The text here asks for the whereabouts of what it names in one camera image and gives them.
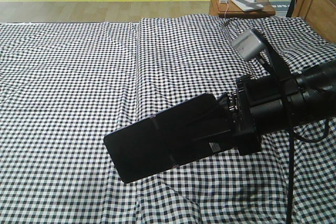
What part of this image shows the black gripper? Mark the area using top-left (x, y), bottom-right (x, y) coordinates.
top-left (193, 74), bottom-right (289, 155)

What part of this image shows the black smartphone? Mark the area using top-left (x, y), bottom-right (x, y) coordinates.
top-left (103, 93), bottom-right (232, 183)

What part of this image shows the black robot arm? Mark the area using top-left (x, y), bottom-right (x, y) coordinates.
top-left (194, 61), bottom-right (335, 155)

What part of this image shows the white desk lamp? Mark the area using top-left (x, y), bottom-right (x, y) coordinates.
top-left (231, 0), bottom-right (264, 12)

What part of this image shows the wooden nightstand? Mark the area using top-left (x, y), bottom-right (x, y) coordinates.
top-left (209, 0), bottom-right (276, 19)

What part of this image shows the wooden headboard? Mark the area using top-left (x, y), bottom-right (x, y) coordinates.
top-left (291, 0), bottom-right (335, 43)

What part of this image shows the black white checkered bedsheet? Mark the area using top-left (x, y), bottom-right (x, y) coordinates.
top-left (1, 14), bottom-right (335, 223)

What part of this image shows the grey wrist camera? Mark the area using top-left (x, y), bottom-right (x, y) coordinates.
top-left (232, 28), bottom-right (266, 61)

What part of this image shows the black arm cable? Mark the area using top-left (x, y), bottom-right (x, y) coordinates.
top-left (258, 31), bottom-right (330, 224)

